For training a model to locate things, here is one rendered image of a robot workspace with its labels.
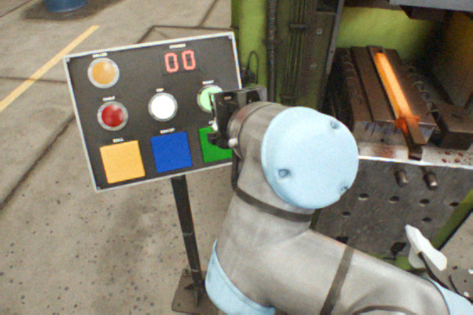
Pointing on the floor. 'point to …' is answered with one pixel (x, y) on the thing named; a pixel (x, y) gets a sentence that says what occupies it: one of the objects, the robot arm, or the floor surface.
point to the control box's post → (187, 227)
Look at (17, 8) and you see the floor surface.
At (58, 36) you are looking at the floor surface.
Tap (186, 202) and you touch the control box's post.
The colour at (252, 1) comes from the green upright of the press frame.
